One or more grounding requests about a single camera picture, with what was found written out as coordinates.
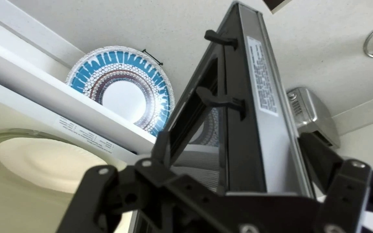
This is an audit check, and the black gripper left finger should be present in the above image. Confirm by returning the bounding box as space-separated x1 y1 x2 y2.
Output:
55 157 171 233

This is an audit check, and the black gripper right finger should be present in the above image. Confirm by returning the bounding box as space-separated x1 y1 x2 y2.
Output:
300 133 373 233

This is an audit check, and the small white plate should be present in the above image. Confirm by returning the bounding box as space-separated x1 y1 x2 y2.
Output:
0 137 105 193

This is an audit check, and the blue patterned decorative plate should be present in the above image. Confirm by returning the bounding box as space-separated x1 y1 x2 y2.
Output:
66 45 175 136

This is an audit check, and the silver toaster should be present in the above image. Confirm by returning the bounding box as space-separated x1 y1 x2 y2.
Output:
287 87 340 149

